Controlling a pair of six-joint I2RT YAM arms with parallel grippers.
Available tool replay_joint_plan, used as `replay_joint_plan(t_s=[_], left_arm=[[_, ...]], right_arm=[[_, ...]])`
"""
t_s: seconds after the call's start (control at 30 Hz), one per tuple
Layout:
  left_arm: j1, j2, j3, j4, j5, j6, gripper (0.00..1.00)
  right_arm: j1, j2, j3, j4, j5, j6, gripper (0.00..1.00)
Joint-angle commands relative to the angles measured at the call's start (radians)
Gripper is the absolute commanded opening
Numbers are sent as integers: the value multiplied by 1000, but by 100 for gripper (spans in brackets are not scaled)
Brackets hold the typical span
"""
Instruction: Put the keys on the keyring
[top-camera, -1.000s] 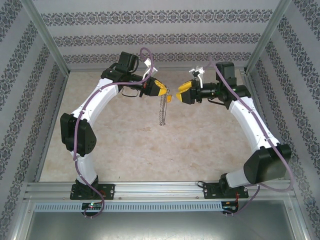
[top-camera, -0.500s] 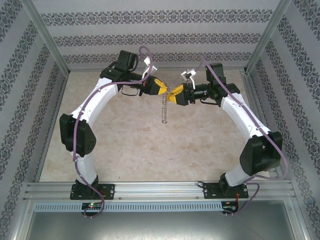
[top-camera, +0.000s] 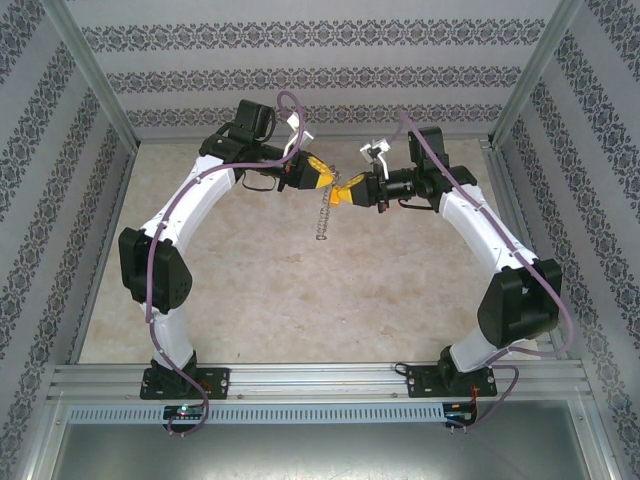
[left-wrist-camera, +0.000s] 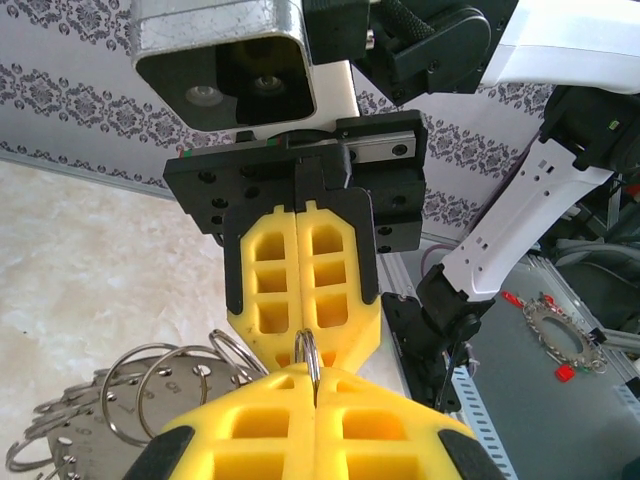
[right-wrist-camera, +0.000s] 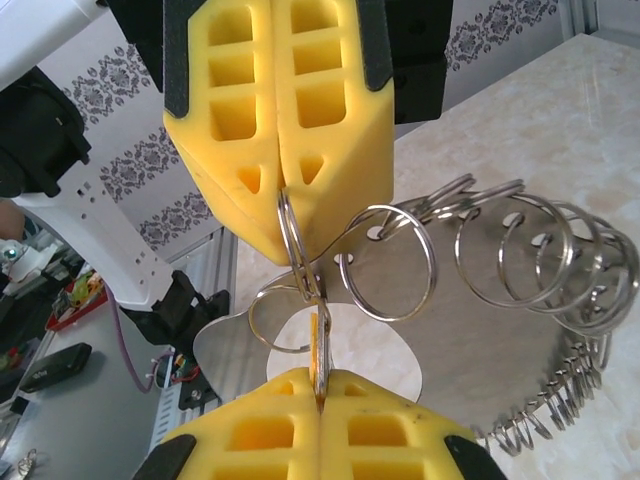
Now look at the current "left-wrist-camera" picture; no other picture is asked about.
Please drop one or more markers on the aluminium tray frame rail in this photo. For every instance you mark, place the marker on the aluminium tray frame rail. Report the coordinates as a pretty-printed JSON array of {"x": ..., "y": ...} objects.
[{"x": 575, "y": 295}]

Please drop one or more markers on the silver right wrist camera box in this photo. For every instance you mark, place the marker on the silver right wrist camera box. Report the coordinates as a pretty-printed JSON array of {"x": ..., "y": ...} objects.
[{"x": 215, "y": 40}]

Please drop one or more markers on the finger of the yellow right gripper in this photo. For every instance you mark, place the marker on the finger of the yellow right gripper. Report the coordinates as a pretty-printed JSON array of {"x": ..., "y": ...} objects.
[
  {"x": 235, "y": 250},
  {"x": 365, "y": 240}
]

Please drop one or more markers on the red key tag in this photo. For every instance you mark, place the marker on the red key tag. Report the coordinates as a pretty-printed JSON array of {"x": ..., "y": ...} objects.
[
  {"x": 565, "y": 373},
  {"x": 510, "y": 298}
]

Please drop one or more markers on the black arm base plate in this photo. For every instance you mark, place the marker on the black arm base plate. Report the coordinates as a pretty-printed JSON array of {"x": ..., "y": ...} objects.
[{"x": 400, "y": 325}]

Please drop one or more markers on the dark grey bag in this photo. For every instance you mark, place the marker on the dark grey bag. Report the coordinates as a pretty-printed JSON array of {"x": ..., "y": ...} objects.
[{"x": 600, "y": 255}]

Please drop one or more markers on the metal key disc red tags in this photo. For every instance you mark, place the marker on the metal key disc red tags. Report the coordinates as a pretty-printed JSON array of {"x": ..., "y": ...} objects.
[{"x": 537, "y": 320}]

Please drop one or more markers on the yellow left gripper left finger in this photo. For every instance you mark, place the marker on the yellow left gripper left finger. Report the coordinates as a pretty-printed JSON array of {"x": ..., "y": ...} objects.
[{"x": 240, "y": 435}]

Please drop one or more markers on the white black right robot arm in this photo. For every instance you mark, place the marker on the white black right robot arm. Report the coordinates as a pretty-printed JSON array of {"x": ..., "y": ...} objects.
[{"x": 500, "y": 240}]

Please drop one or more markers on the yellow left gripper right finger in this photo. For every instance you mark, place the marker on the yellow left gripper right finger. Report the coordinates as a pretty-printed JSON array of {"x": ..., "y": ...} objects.
[{"x": 400, "y": 435}]

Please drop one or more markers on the long aluminium mounting rail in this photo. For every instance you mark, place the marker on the long aluminium mounting rail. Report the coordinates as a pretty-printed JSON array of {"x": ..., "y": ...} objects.
[{"x": 397, "y": 272}]

